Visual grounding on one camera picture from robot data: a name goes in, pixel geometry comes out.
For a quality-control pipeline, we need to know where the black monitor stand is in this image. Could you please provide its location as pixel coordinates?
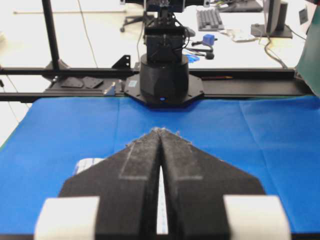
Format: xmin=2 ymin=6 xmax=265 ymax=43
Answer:
xmin=250 ymin=0 xmax=293 ymax=39

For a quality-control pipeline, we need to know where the small blue cube gadget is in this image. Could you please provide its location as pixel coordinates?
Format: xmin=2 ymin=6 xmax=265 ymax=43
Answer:
xmin=202 ymin=34 xmax=218 ymax=46

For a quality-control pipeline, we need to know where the black upright frame post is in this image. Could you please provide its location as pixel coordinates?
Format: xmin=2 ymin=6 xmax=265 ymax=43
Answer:
xmin=41 ymin=0 xmax=60 ymax=71

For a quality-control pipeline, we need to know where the blue table cloth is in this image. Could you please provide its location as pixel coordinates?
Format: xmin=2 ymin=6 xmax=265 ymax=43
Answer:
xmin=0 ymin=96 xmax=320 ymax=234

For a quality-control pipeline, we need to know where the black aluminium frame rail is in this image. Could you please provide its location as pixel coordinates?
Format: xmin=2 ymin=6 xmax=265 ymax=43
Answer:
xmin=0 ymin=68 xmax=312 ymax=108

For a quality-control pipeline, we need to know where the white blue-striped towel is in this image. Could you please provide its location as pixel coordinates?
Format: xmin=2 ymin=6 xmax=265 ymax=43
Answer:
xmin=73 ymin=157 xmax=104 ymax=175

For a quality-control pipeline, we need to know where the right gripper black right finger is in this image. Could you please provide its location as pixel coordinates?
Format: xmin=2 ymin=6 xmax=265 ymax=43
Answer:
xmin=159 ymin=129 xmax=292 ymax=240

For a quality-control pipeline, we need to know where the dark green curtain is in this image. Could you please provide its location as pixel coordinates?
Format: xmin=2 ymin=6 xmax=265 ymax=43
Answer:
xmin=296 ymin=0 xmax=320 ymax=96

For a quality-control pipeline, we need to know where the black keyboard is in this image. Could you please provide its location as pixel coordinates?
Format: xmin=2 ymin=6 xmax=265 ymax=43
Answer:
xmin=196 ymin=8 xmax=225 ymax=32

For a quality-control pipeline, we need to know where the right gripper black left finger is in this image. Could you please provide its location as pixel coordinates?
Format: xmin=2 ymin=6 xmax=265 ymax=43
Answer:
xmin=34 ymin=130 xmax=160 ymax=240

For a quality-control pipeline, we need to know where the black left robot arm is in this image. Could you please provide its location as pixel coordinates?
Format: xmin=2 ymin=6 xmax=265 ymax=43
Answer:
xmin=124 ymin=0 xmax=207 ymax=107

